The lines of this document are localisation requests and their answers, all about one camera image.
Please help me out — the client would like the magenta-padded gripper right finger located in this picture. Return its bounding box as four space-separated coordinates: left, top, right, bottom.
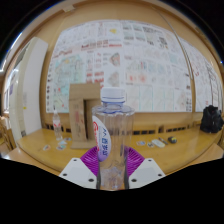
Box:
124 146 167 190

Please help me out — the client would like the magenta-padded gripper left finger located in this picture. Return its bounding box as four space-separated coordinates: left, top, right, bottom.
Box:
59 146 102 190

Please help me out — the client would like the clear plastic water bottle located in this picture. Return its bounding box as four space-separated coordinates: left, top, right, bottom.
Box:
91 86 136 191

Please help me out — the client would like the small white flat device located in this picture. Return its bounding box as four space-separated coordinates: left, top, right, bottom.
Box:
150 138 167 149

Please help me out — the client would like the small dark object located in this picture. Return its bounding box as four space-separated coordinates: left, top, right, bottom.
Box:
167 135 178 145

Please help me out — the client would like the small clear bottle red label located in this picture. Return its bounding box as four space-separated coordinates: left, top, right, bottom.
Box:
52 108 64 142

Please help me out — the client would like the brown cardboard box stand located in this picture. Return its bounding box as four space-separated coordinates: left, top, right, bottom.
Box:
68 83 102 149

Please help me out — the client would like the group of wooden chairs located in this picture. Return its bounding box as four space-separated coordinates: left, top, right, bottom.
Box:
0 116 16 153

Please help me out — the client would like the black bag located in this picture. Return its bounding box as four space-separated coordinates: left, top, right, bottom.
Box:
199 104 224 134

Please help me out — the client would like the bright window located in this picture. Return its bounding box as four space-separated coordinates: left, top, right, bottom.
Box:
3 68 18 114

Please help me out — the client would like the printed side wall poster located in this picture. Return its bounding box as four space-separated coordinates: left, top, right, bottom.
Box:
181 38 224 113

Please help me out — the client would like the large printed wall poster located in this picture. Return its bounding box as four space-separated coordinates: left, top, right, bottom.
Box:
44 19 194 114

